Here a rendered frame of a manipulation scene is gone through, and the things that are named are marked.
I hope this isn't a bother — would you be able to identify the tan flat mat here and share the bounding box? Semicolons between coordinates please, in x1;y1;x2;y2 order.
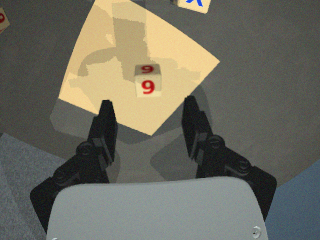
59;0;220;135

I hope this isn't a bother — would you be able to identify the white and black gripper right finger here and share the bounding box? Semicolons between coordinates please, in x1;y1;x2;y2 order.
182;96;277;222

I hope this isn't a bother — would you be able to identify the cream letter block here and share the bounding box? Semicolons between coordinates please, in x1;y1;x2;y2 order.
134;64;162;98
0;7;10;34
173;0;211;13

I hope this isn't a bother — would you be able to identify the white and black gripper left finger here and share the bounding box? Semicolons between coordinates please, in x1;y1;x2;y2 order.
30;100;118;234

